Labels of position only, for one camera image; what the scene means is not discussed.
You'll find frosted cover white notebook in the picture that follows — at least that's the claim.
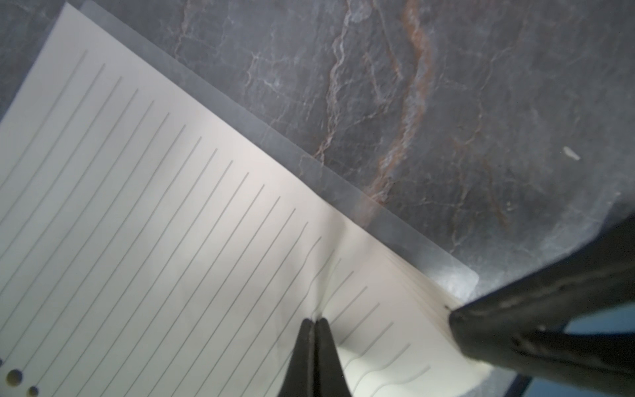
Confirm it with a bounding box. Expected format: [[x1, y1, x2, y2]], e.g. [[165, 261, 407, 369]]
[[1, 5, 492, 396]]

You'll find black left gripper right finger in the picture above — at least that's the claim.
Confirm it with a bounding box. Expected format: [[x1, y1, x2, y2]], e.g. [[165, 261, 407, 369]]
[[314, 319, 352, 397]]

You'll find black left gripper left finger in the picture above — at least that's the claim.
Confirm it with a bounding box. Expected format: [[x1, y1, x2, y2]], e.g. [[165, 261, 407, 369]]
[[278, 319, 315, 397]]

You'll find light blue spiral notebook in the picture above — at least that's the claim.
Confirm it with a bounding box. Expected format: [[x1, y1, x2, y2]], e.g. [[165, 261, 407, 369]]
[[565, 304, 635, 335]]

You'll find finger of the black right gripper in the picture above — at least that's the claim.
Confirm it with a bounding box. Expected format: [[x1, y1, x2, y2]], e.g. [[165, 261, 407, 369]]
[[448, 216, 634, 396]]

